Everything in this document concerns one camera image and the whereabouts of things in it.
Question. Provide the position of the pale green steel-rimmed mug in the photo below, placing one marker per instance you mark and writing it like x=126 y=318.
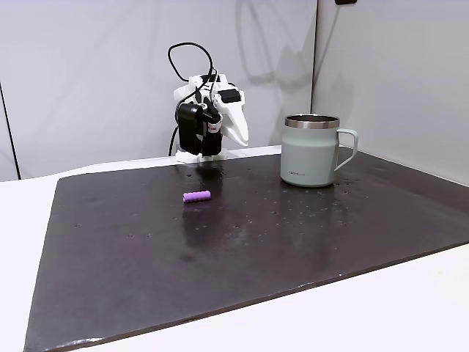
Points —
x=308 y=154

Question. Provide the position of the purple pen grip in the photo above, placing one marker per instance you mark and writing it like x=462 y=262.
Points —
x=196 y=197

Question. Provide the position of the dark brown table mat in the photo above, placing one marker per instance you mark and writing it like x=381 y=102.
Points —
x=220 y=256

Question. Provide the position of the black wall-mounted object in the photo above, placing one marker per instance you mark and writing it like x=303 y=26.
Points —
x=346 y=1

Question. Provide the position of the black oval camera box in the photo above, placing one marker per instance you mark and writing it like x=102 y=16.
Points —
x=188 y=128

